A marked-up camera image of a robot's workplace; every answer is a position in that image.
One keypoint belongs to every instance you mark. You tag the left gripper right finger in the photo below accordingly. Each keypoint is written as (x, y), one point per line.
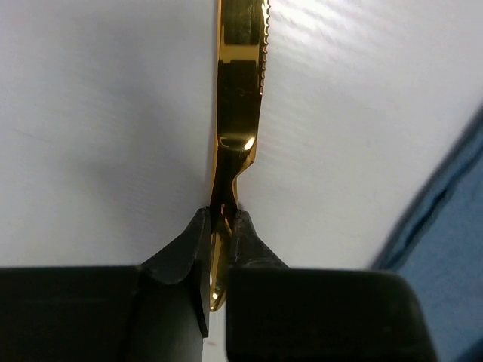
(278, 313)

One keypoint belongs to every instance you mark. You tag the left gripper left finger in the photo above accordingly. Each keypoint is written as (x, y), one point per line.
(154, 311)

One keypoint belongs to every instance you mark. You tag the blue cloth napkin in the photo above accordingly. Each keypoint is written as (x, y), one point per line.
(437, 248)

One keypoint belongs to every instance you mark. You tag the gold knife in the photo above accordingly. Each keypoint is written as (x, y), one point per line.
(242, 42)

